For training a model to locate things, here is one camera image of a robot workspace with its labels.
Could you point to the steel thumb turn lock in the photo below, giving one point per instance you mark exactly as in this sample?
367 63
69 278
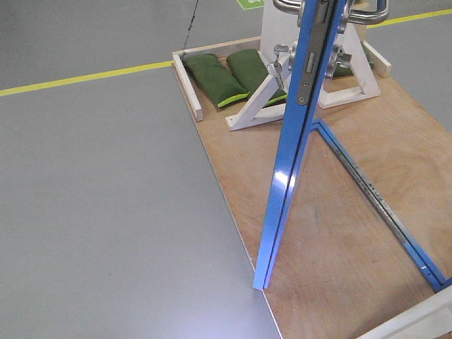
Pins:
337 59

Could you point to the green sandbag right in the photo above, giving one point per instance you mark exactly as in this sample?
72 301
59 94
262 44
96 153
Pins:
248 69

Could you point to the steel door handle front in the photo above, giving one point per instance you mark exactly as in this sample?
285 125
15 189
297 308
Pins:
289 6

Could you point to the keys in lock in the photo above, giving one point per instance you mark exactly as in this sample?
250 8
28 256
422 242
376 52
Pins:
275 68

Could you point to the blue door frame threshold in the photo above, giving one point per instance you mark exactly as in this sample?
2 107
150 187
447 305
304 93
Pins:
421 259

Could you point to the green sandbag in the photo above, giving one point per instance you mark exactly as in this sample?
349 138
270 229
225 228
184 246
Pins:
248 69
215 80

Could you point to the steel door handle back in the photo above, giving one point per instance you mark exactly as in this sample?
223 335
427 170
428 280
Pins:
361 17

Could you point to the white wooden rail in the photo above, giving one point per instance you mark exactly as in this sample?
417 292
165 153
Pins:
186 87

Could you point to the white triangular wooden brace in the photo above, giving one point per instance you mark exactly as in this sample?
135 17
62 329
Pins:
254 112

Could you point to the steel door handle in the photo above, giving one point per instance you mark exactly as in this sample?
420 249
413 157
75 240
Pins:
361 17
289 6

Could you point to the blue door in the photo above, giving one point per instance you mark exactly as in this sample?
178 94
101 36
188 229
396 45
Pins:
295 130

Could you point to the plywood door platform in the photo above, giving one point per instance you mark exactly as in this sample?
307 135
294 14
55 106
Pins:
340 271

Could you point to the yellow floor tape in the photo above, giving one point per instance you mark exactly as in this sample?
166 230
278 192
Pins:
165 64

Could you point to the green floor sign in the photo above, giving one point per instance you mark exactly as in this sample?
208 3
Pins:
251 4

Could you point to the green sandbag left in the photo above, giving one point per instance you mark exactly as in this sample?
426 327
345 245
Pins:
215 80

